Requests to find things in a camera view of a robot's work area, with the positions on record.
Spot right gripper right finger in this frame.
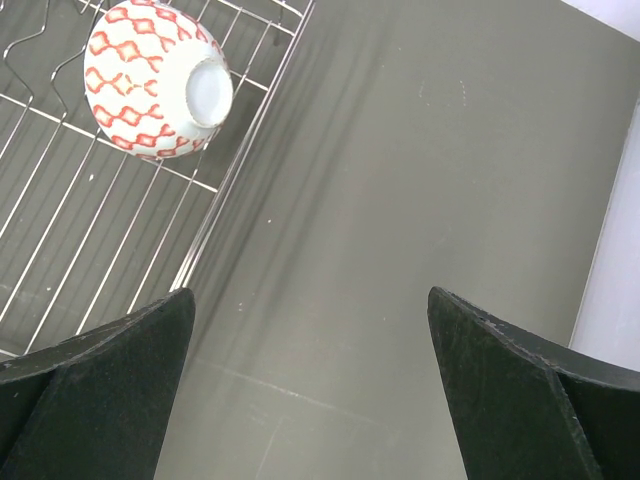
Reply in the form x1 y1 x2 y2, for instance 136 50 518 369
427 287 639 479

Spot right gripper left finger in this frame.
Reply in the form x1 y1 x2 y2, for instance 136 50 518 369
1 288 195 479

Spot metal wire dish rack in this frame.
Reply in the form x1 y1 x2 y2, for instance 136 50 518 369
1 1 315 360

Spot white red patterned bowl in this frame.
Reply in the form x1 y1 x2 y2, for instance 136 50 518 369
83 1 234 160

